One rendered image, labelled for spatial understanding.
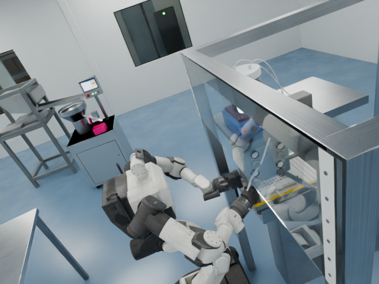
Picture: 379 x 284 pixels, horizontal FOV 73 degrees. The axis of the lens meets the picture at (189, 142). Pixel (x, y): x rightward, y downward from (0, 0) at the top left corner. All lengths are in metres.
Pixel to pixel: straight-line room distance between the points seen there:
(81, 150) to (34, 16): 3.26
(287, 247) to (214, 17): 5.10
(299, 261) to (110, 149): 2.53
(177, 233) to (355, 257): 0.66
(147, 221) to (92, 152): 2.57
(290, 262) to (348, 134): 1.58
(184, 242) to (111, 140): 2.58
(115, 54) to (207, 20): 2.07
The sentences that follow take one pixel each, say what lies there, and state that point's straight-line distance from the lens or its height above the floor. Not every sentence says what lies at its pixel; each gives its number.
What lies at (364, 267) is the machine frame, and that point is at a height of 1.45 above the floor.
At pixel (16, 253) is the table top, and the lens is 2.10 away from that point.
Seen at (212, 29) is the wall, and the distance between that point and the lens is 6.11.
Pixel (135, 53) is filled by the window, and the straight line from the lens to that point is 6.00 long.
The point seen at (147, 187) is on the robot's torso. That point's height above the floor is 1.28.
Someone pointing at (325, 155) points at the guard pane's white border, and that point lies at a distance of 0.41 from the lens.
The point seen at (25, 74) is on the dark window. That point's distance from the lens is 6.44.
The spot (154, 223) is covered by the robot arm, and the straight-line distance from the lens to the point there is 1.07.
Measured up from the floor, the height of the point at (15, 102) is 1.34.
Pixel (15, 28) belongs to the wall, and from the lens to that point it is 6.21.
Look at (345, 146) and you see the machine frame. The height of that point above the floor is 1.72.
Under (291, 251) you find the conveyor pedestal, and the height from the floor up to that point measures 0.41.
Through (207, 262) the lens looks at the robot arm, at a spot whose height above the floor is 1.05.
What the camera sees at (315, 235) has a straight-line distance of 0.59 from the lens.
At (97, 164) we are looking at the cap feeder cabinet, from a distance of 3.66.
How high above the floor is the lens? 1.96
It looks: 29 degrees down
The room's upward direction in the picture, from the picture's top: 19 degrees counter-clockwise
